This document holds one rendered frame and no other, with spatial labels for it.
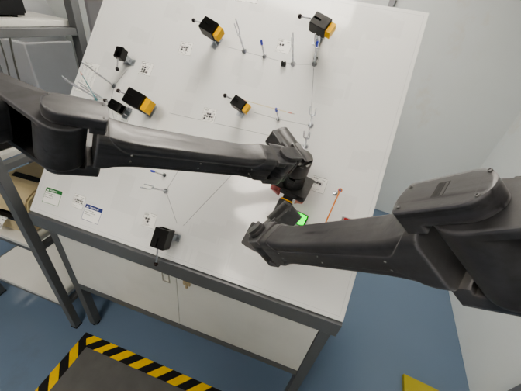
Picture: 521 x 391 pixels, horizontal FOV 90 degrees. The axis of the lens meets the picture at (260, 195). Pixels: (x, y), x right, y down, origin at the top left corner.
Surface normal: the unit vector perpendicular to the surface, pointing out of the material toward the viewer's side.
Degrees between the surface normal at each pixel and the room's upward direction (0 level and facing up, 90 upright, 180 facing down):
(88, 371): 0
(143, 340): 0
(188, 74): 51
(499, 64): 90
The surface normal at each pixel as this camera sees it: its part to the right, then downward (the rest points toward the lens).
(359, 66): -0.14, -0.10
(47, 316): 0.14, -0.80
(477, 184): -0.64, -0.76
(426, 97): -0.39, 0.49
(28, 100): 0.50, -0.60
